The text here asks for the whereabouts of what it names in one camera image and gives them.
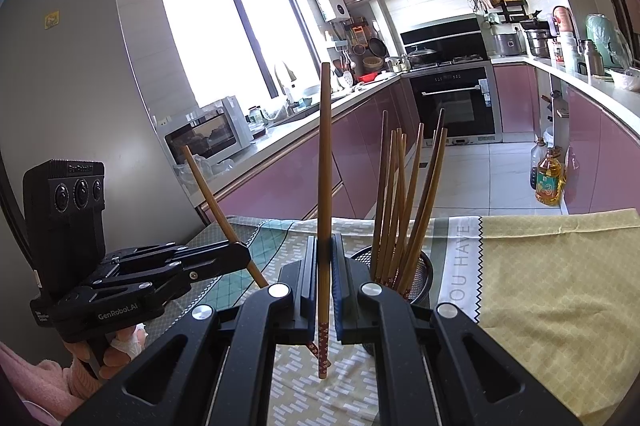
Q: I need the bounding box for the steel thermos flask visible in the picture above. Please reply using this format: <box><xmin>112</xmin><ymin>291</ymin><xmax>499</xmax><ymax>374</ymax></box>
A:
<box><xmin>578</xmin><ymin>40</ymin><xmax>605</xmax><ymax>76</ymax></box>

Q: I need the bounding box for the person's left hand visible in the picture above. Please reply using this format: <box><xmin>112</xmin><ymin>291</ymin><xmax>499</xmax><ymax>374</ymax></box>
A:
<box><xmin>63</xmin><ymin>323</ymin><xmax>148</xmax><ymax>380</ymax></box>

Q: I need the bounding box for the black camera box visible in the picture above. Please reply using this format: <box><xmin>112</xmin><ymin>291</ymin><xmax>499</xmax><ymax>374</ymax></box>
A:
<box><xmin>23</xmin><ymin>160</ymin><xmax>105</xmax><ymax>301</ymax></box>

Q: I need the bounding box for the black built-in oven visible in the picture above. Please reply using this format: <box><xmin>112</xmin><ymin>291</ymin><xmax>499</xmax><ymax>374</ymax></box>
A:
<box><xmin>408</xmin><ymin>61</ymin><xmax>502</xmax><ymax>145</ymax></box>

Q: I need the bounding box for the pink sleeve forearm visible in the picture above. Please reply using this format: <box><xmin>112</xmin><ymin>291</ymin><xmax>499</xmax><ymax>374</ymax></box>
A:
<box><xmin>1</xmin><ymin>344</ymin><xmax>101</xmax><ymax>425</ymax></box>

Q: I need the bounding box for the silver rice cooker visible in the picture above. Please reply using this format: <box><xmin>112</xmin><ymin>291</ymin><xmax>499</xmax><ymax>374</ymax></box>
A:
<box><xmin>491</xmin><ymin>31</ymin><xmax>524</xmax><ymax>57</ymax></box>

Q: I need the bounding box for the mint green appliance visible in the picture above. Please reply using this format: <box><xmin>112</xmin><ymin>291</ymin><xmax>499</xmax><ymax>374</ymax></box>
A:
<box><xmin>586</xmin><ymin>14</ymin><xmax>632</xmax><ymax>70</ymax></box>

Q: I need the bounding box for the pink thermos jug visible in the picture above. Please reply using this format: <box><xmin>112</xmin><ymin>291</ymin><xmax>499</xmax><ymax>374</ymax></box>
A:
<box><xmin>552</xmin><ymin>6</ymin><xmax>576</xmax><ymax>43</ymax></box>

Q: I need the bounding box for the black range hood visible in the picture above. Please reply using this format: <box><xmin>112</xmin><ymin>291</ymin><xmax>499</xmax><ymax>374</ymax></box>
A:
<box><xmin>400</xmin><ymin>15</ymin><xmax>487</xmax><ymax>60</ymax></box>

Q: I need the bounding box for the patterned tablecloth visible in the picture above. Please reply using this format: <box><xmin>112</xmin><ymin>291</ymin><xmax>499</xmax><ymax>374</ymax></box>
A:
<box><xmin>146</xmin><ymin>209</ymin><xmax>639</xmax><ymax>425</ymax></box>

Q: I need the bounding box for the silver refrigerator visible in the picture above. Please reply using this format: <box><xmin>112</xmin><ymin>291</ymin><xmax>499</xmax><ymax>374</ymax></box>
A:
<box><xmin>1</xmin><ymin>0</ymin><xmax>203</xmax><ymax>251</ymax></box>

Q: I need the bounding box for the white microwave oven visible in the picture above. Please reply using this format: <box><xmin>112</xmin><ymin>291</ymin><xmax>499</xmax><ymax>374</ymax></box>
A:
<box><xmin>164</xmin><ymin>96</ymin><xmax>253</xmax><ymax>165</ymax></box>

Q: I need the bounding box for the kitchen window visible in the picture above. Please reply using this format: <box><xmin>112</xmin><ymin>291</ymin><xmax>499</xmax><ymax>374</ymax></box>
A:
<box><xmin>162</xmin><ymin>0</ymin><xmax>319</xmax><ymax>111</ymax></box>

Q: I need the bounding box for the black wall rack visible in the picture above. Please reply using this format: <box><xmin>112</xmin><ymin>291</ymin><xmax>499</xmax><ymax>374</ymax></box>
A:
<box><xmin>468</xmin><ymin>0</ymin><xmax>528</xmax><ymax>23</ymax></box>

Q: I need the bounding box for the black mesh utensil holder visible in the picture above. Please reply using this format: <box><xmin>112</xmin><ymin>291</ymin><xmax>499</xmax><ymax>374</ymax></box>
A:
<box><xmin>350</xmin><ymin>246</ymin><xmax>434</xmax><ymax>357</ymax></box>

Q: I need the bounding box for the cooking oil bottle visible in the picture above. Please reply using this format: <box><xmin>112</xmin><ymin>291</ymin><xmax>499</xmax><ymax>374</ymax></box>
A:
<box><xmin>535</xmin><ymin>147</ymin><xmax>565</xmax><ymax>206</ymax></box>

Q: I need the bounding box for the steel steamer pot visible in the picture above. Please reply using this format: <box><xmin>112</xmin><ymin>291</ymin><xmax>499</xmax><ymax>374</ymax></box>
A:
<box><xmin>522</xmin><ymin>19</ymin><xmax>552</xmax><ymax>59</ymax></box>

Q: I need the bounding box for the black wok on stove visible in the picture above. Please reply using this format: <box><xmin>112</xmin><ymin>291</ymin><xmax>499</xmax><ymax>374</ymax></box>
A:
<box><xmin>407</xmin><ymin>48</ymin><xmax>438</xmax><ymax>67</ymax></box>

